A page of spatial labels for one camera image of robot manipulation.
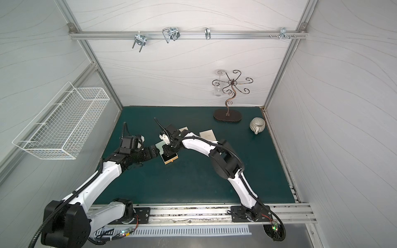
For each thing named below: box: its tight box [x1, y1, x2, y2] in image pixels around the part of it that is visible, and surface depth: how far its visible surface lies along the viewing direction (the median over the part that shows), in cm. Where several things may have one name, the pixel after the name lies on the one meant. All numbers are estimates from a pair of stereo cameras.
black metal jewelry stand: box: [211, 69, 254, 122], surface depth 106 cm
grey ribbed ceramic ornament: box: [249, 116, 266, 135], surface depth 104 cm
